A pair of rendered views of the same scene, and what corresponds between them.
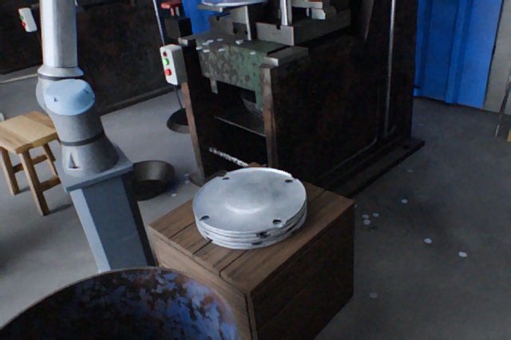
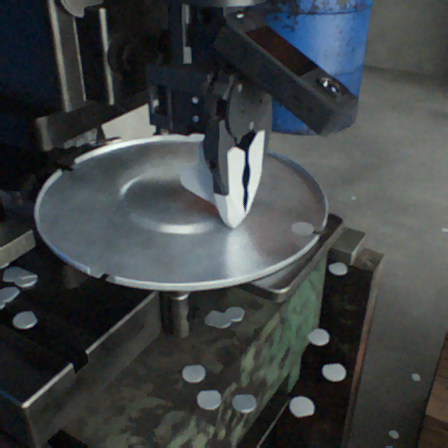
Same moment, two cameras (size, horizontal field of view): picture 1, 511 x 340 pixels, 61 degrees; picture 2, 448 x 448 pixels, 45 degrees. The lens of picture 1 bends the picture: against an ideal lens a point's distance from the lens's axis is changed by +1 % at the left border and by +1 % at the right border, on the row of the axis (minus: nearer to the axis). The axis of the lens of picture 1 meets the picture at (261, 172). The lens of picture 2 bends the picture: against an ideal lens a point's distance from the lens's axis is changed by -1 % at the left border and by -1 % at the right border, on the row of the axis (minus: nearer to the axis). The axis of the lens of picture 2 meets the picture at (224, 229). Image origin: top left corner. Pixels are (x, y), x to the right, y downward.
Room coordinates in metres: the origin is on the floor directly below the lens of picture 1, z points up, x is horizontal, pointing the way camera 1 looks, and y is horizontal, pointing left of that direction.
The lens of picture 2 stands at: (1.67, 0.47, 1.06)
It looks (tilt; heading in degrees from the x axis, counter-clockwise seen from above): 33 degrees down; 252
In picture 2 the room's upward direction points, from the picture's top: straight up
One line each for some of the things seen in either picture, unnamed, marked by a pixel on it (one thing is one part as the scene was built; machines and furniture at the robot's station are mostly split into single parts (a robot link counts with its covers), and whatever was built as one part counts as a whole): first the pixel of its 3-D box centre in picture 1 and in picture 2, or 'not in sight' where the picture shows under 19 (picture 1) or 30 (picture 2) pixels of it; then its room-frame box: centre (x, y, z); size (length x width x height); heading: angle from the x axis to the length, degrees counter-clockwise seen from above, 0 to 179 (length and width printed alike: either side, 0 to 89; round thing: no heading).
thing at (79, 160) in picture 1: (87, 148); not in sight; (1.11, 0.48, 0.50); 0.15 x 0.15 x 0.10
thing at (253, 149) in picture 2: not in sight; (226, 171); (1.53, 0.03, 0.83); 0.06 x 0.03 x 0.09; 130
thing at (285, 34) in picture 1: (276, 20); (88, 247); (1.66, -0.12, 0.67); 0.45 x 0.30 x 0.06; 40
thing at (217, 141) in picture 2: not in sight; (224, 143); (1.54, 0.07, 0.88); 0.05 x 0.02 x 0.09; 40
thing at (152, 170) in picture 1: (142, 183); not in sight; (1.67, 0.54, 0.04); 0.30 x 0.30 x 0.07
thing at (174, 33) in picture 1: (181, 41); not in sight; (1.75, 0.26, 0.62); 0.10 x 0.06 x 0.20; 40
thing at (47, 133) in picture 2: not in sight; (61, 101); (1.67, -0.12, 0.86); 0.20 x 0.16 x 0.05; 40
